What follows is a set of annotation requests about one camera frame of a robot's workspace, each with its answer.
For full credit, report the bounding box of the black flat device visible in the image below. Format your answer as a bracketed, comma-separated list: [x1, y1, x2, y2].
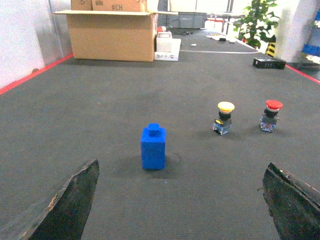
[252, 57, 287, 70]

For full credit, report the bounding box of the blue block part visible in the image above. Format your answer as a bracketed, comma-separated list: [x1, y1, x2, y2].
[140, 123, 167, 170]

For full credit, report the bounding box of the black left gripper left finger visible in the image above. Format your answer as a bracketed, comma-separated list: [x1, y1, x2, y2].
[0, 158, 100, 240]

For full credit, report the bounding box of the yellow mushroom push button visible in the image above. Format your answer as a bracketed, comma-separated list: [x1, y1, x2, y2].
[212, 101, 235, 136]

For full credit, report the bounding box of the cardboard box marked H3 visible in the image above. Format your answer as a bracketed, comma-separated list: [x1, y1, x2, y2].
[92, 0, 148, 12]

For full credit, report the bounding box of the red mushroom push button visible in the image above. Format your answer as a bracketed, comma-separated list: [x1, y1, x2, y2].
[259, 99, 283, 133]

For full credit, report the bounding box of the green potted plant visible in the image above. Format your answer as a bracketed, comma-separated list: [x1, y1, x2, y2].
[233, 0, 280, 49]

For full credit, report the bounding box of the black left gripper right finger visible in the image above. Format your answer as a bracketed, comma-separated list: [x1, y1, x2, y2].
[262, 162, 320, 240]

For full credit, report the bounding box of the white small box stack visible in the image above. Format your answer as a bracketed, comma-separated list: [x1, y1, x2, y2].
[154, 32, 182, 62]

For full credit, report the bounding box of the large open cardboard box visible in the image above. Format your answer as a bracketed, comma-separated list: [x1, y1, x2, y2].
[52, 9, 179, 63]

